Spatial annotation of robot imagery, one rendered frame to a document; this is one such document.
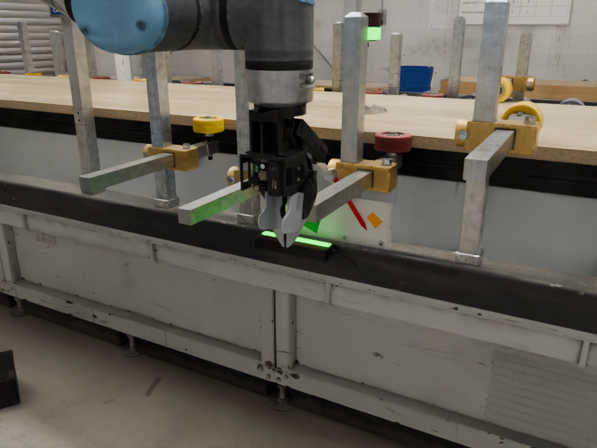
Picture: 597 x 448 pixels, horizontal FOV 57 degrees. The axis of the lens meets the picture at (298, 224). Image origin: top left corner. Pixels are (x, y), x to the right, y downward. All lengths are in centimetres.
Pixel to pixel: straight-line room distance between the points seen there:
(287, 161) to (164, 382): 136
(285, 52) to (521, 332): 72
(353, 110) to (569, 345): 60
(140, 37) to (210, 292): 123
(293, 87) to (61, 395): 152
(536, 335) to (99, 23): 92
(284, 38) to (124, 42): 19
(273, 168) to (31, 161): 149
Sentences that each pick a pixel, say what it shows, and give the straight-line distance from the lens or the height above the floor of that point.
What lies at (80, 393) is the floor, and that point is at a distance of 200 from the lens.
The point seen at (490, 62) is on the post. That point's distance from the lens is 101.
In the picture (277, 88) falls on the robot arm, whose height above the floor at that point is 105.
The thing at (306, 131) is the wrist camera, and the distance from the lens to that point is 77.
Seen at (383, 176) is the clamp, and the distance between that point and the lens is 107.
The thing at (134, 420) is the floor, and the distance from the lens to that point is 184.
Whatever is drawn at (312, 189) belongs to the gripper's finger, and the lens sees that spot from 77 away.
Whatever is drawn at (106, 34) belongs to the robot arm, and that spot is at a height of 112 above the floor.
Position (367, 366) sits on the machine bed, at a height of 23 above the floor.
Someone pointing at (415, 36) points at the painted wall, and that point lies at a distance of 861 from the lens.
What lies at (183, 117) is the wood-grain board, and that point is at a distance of 156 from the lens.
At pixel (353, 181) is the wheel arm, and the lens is 100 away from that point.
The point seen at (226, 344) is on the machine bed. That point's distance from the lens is 181.
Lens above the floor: 112
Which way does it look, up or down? 20 degrees down
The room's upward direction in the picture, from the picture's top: straight up
